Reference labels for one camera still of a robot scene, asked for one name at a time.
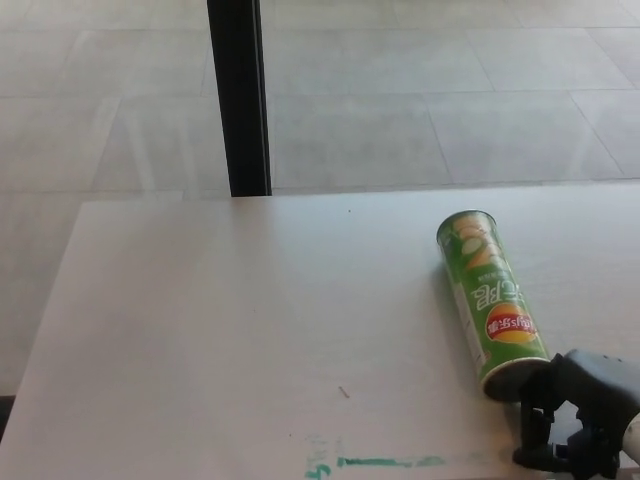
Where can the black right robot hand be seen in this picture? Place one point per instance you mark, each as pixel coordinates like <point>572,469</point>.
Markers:
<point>590,385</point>

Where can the green chips can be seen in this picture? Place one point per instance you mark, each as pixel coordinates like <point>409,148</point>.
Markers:
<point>487,300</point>

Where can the black vertical post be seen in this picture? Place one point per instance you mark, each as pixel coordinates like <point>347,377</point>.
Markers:
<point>240,100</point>

